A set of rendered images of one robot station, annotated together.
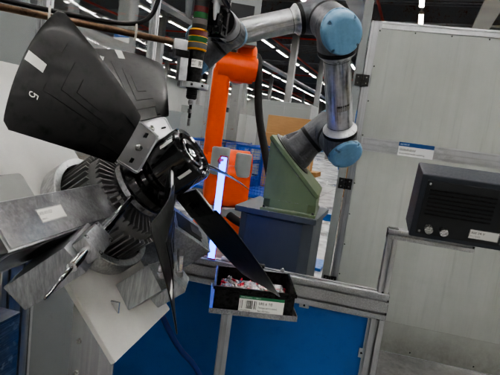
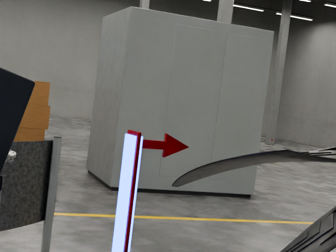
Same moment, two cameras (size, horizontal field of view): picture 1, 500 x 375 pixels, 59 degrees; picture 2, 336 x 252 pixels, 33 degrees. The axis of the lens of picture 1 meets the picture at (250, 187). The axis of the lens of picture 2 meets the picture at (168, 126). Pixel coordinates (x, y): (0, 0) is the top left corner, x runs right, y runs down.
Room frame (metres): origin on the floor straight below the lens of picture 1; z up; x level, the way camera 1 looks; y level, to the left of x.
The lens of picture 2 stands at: (1.68, 0.52, 1.23)
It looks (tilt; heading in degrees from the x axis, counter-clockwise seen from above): 3 degrees down; 230
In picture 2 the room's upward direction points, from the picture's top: 7 degrees clockwise
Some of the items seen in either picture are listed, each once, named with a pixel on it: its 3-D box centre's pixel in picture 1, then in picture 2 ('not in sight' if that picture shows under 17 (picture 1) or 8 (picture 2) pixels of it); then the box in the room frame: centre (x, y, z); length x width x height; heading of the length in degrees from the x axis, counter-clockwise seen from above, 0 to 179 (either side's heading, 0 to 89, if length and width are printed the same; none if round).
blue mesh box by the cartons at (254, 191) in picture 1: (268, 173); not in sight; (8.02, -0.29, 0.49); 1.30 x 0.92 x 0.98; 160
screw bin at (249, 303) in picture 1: (252, 291); not in sight; (1.17, -0.05, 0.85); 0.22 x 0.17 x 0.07; 93
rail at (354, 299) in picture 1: (240, 276); not in sight; (1.34, -0.01, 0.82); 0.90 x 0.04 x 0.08; 79
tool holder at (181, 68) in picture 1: (190, 65); not in sight; (1.01, 0.17, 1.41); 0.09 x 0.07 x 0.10; 114
